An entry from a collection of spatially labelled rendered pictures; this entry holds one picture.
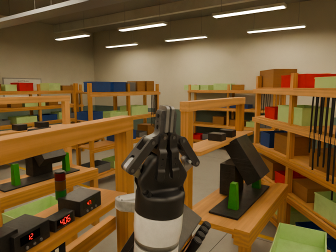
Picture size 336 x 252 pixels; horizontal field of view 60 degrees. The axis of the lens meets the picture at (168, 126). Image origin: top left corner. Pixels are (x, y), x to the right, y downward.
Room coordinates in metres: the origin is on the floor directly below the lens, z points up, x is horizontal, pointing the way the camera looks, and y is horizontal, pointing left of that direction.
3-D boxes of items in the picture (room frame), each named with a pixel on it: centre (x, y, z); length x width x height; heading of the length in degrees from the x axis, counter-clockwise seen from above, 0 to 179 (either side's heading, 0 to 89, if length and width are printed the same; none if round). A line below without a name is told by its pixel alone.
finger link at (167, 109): (0.42, 0.01, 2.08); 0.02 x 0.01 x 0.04; 32
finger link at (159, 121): (0.41, 0.02, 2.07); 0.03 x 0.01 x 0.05; 122
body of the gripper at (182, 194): (0.43, 0.01, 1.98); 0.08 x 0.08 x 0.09
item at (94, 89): (7.03, 1.11, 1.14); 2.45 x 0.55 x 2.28; 146
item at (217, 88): (9.80, -2.00, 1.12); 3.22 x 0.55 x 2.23; 56
